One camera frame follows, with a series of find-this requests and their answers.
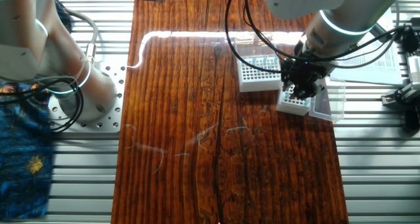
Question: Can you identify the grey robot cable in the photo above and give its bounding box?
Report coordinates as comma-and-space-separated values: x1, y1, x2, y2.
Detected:
65, 9, 100, 64

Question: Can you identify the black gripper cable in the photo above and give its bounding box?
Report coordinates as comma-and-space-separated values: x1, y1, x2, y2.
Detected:
224, 0, 404, 74

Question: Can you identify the clear plastic holder lid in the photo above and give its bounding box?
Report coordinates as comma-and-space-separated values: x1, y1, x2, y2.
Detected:
233, 33, 277, 59
308, 78, 347, 123

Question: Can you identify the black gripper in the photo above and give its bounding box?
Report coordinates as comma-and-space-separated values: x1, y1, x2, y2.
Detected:
280, 58, 329, 100

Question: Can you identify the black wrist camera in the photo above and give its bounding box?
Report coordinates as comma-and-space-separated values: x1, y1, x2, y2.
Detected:
398, 25, 420, 54

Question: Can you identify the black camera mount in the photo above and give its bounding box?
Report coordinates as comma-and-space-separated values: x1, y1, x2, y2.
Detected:
380, 82, 420, 131

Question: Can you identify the brown wooden board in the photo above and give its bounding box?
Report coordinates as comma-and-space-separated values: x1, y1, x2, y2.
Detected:
110, 0, 349, 224

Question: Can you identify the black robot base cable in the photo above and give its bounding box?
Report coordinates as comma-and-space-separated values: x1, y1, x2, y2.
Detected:
0, 76, 86, 133

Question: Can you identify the silver perforated base plate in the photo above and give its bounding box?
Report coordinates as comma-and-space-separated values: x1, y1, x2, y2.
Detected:
48, 62, 127, 133

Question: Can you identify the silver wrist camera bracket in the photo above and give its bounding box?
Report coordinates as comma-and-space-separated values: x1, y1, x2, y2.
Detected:
372, 22, 400, 38

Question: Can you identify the blue painted cloth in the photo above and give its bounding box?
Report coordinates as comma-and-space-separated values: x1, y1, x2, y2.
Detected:
0, 0, 74, 220

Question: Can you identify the printed paper sheet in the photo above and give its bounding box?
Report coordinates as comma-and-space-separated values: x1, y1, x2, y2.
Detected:
329, 9, 404, 86

